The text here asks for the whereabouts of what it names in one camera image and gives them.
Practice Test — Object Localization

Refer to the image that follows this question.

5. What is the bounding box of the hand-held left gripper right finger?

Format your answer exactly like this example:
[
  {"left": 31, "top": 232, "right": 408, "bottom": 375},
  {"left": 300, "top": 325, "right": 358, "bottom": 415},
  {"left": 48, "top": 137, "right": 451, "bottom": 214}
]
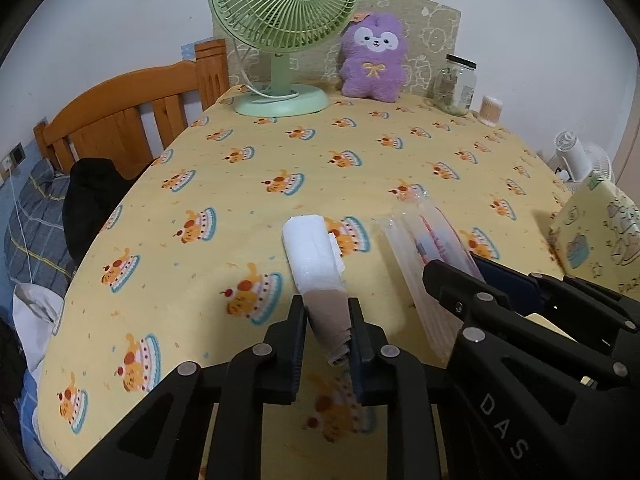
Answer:
[{"left": 347, "top": 297, "right": 481, "bottom": 480}]

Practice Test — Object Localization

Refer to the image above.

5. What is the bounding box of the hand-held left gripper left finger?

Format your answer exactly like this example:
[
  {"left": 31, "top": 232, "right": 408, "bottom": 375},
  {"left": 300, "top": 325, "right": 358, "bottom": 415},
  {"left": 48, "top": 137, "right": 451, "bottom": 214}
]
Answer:
[{"left": 65, "top": 295, "right": 308, "bottom": 480}]

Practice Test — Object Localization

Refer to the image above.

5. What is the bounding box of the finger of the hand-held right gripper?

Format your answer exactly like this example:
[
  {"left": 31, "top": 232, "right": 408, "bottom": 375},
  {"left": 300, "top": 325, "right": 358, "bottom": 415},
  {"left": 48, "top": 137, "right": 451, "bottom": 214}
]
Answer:
[
  {"left": 471, "top": 255, "right": 640, "bottom": 334},
  {"left": 422, "top": 259, "right": 631, "bottom": 389}
]

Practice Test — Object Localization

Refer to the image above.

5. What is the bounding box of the clear plastic packet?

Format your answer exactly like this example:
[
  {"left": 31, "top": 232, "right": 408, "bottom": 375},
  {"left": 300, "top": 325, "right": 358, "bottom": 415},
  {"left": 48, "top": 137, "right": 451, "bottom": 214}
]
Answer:
[{"left": 376, "top": 189, "right": 487, "bottom": 363}]

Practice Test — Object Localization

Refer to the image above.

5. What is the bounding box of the white and brown cloth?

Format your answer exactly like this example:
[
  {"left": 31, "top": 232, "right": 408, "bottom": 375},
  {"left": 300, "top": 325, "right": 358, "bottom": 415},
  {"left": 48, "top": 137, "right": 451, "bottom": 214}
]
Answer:
[{"left": 281, "top": 214, "right": 353, "bottom": 368}]

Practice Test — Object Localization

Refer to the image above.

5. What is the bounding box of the yellow patterned cushion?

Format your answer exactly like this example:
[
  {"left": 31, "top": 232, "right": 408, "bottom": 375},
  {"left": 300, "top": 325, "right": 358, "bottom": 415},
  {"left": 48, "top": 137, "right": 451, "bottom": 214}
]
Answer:
[{"left": 547, "top": 172, "right": 640, "bottom": 307}]

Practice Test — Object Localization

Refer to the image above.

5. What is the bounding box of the white standing fan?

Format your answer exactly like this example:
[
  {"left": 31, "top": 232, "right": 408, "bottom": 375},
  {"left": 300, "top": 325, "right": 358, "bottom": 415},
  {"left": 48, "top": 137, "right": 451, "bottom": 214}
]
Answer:
[{"left": 552, "top": 130, "right": 615, "bottom": 183}]

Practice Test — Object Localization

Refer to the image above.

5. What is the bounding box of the cotton swab container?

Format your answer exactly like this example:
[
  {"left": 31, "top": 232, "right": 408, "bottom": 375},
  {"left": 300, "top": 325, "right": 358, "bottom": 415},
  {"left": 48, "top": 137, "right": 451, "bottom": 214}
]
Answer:
[{"left": 479, "top": 94, "right": 502, "bottom": 127}]

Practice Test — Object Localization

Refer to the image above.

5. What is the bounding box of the yellow cake-print tablecloth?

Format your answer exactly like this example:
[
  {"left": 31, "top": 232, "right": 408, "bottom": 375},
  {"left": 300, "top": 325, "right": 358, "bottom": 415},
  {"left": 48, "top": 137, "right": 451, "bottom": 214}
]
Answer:
[{"left": 37, "top": 85, "right": 588, "bottom": 480}]

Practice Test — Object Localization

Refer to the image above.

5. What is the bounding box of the glass jar with dark lid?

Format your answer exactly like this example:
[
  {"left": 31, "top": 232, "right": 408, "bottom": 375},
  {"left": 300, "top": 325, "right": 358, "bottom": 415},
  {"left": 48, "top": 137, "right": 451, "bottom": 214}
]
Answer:
[{"left": 433, "top": 54, "right": 477, "bottom": 117}]

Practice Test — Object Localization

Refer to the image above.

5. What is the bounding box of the purple plush toy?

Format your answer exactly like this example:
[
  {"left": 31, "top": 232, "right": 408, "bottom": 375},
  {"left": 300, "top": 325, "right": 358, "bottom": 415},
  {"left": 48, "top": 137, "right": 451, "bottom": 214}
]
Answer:
[{"left": 339, "top": 10, "right": 410, "bottom": 104}]

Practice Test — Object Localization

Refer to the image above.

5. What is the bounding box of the black cloth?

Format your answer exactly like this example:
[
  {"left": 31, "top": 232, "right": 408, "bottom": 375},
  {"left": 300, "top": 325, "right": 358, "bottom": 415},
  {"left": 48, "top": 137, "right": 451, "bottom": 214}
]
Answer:
[{"left": 62, "top": 157, "right": 153, "bottom": 266}]

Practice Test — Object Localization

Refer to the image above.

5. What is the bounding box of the light blue bed sheet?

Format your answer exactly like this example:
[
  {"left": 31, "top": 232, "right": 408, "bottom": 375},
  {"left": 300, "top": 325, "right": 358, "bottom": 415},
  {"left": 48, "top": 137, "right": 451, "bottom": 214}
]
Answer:
[{"left": 15, "top": 370, "right": 66, "bottom": 478}]

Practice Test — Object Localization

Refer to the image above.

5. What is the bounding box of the grey plaid bedding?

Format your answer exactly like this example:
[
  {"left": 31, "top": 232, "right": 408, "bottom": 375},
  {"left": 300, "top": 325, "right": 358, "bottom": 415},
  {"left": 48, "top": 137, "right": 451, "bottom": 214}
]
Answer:
[{"left": 4, "top": 160, "right": 81, "bottom": 298}]

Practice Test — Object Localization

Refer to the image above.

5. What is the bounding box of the wooden bed headboard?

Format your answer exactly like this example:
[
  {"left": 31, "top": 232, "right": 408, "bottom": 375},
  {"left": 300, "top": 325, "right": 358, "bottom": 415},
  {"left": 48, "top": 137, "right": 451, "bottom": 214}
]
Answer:
[{"left": 34, "top": 38, "right": 231, "bottom": 181}]

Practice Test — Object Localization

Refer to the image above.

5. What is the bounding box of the green desk fan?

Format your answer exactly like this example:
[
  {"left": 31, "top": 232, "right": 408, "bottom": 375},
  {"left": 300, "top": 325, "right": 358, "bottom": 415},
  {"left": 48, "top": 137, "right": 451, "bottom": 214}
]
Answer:
[{"left": 208, "top": 0, "right": 362, "bottom": 118}]

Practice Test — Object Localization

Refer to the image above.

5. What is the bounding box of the white fan cable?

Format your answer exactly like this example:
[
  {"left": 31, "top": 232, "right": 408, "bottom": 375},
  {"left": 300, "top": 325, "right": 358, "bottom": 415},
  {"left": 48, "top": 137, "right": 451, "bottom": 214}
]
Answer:
[{"left": 229, "top": 39, "right": 301, "bottom": 100}]

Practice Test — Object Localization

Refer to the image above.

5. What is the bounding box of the white charging cable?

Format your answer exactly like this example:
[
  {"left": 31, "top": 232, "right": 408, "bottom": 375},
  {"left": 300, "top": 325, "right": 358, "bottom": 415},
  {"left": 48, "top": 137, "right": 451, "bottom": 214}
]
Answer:
[{"left": 7, "top": 167, "right": 38, "bottom": 288}]

